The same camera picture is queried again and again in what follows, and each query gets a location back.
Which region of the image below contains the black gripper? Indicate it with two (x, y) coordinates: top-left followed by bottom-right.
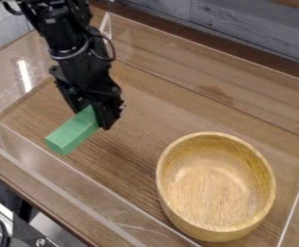
(50, 41), (125, 130)

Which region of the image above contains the green rectangular block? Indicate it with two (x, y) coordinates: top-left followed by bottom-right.
(46, 106), (99, 154)

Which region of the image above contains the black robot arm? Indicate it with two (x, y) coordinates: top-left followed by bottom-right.
(18, 0), (125, 129)

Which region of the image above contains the brown wooden bowl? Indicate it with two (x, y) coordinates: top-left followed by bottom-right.
(157, 132), (278, 242)

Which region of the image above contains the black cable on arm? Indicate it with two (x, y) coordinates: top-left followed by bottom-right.
(0, 0), (118, 63)

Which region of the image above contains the metal frame lower left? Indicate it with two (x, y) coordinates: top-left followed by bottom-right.
(0, 204), (57, 247)

